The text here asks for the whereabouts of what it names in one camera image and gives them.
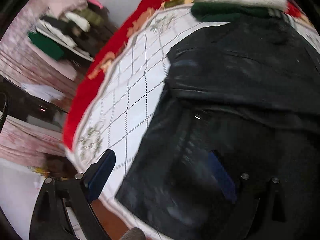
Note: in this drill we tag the red floral blanket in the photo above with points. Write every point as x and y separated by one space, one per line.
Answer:
112 52

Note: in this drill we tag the black jacket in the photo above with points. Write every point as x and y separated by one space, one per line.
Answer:
237 85

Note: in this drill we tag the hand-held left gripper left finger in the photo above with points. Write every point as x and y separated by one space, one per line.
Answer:
101 172

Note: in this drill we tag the pink sofa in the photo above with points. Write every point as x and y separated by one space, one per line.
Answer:
35 65

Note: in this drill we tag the pile of folded clothes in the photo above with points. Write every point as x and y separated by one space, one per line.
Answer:
65 27

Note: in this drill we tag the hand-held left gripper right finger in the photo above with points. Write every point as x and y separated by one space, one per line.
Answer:
222 177

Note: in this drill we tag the white embroidered tablecloth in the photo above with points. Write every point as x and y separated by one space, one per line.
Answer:
130 100

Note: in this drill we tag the folded dark green garment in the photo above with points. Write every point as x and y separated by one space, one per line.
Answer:
225 11

